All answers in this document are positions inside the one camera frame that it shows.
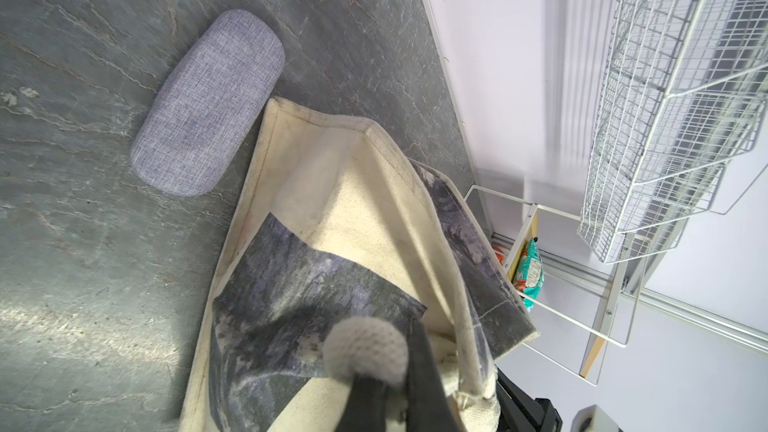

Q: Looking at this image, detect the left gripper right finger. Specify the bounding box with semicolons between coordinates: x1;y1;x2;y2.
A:
406;320;459;432

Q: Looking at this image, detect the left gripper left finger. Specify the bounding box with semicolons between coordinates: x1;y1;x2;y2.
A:
335;375;389;432

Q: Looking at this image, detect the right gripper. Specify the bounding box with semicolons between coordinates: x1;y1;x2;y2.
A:
496;369;563;432

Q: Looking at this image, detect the cream canvas grocery bag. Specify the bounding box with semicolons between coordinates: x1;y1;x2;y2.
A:
180;98;536;431

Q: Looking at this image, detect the teal white snack bag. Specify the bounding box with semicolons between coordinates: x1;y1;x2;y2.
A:
512;237;545;311

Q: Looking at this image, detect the wooden two-tier shelf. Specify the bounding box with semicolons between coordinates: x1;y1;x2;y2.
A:
465;185;646;387

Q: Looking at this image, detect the grey cloth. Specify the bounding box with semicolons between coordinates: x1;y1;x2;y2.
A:
130;9;285;197

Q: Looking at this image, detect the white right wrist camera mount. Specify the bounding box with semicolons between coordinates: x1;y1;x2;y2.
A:
571;405;623;432

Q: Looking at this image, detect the long white wire basket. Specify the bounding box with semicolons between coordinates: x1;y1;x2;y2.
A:
578;0;767;264

